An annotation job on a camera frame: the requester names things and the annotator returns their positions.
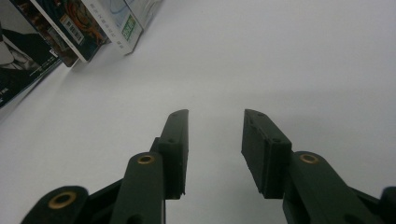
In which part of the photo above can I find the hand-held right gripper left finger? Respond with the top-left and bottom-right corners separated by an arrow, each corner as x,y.
110,109 -> 190,224

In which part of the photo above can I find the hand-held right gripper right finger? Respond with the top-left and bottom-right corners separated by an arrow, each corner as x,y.
241,108 -> 379,224

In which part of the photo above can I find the white book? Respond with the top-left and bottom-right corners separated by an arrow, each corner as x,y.
82,0 -> 144,56

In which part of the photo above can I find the black and red magazine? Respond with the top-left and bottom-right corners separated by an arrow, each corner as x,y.
0,0 -> 64,110

